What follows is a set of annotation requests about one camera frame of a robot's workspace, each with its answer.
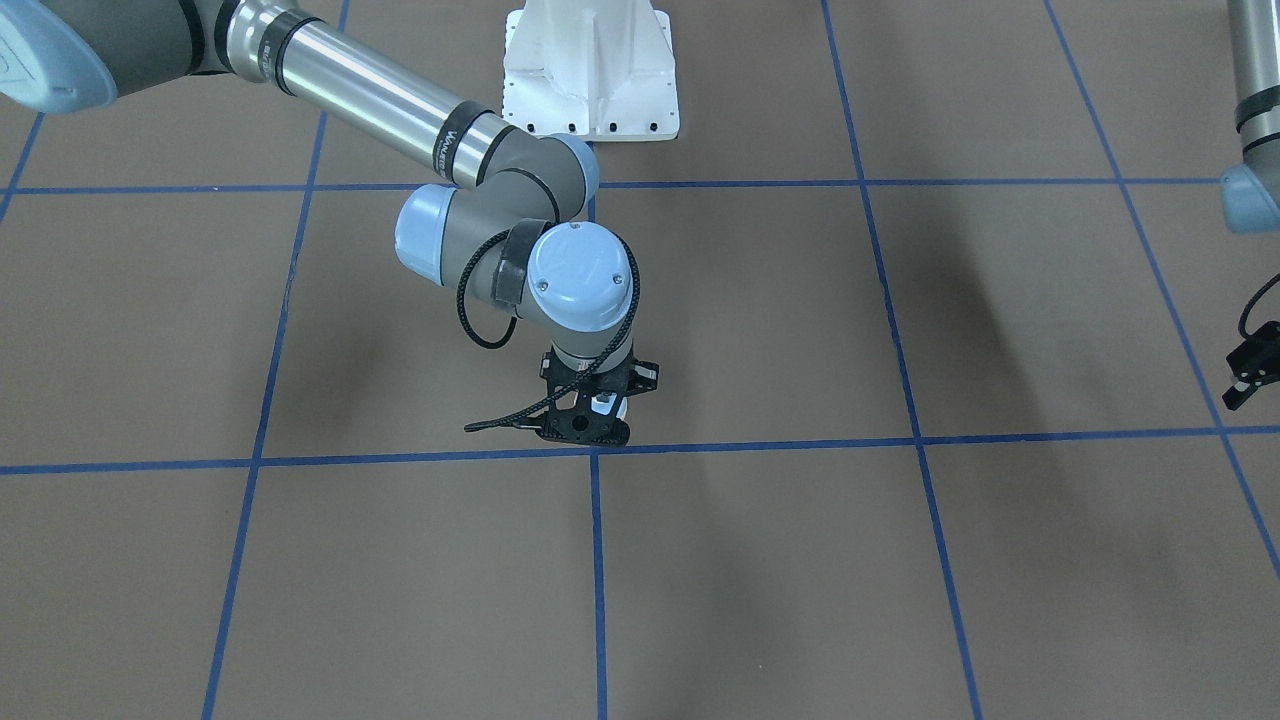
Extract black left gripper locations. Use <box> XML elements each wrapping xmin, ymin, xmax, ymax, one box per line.
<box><xmin>1222</xmin><ymin>320</ymin><xmax>1279</xmax><ymax>411</ymax></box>

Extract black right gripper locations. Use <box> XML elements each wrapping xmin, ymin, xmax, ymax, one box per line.
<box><xmin>541</xmin><ymin>351</ymin><xmax>660</xmax><ymax>413</ymax></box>

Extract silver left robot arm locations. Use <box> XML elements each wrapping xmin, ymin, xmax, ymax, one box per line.
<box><xmin>1219</xmin><ymin>1</ymin><xmax>1279</xmax><ymax>411</ymax></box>

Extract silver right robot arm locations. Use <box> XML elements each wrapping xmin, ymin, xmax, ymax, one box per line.
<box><xmin>3</xmin><ymin>1</ymin><xmax>658</xmax><ymax>414</ymax></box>

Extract white pedestal column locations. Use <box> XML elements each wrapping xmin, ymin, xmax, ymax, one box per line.
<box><xmin>500</xmin><ymin>1</ymin><xmax>681</xmax><ymax>143</ymax></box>

